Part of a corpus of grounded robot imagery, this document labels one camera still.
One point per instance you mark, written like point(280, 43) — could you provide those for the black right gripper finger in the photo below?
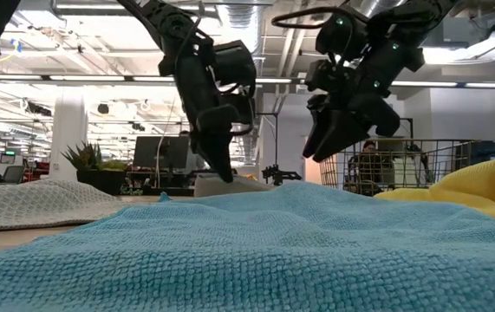
point(342, 134)
point(318, 125)

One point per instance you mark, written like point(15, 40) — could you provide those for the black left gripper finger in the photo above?
point(199, 147)
point(216, 134)

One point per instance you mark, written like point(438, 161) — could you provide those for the bright blue microfiber towel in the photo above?
point(247, 242)

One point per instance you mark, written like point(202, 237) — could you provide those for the yellow microfiber towel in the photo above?
point(481, 186)

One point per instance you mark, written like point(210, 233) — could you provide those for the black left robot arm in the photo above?
point(164, 21)

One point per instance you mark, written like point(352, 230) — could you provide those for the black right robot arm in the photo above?
point(403, 26)

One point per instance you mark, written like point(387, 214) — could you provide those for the black computer monitor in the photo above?
point(160, 151)

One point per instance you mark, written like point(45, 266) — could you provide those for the small black background robot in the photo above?
point(279, 175)

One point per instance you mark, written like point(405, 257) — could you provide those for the potted green plant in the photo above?
point(95, 173)

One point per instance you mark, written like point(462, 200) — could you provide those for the dark equipment rack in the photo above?
point(485, 151)

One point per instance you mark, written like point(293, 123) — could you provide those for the grey waffle-weave towel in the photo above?
point(34, 203)

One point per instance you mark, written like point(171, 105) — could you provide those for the grey office chair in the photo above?
point(13, 174)

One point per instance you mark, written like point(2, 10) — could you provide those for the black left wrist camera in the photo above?
point(234, 63)

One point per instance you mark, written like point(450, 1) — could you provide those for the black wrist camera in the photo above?
point(325, 76)
point(234, 63)

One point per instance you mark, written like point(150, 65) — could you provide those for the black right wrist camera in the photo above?
point(325, 76)

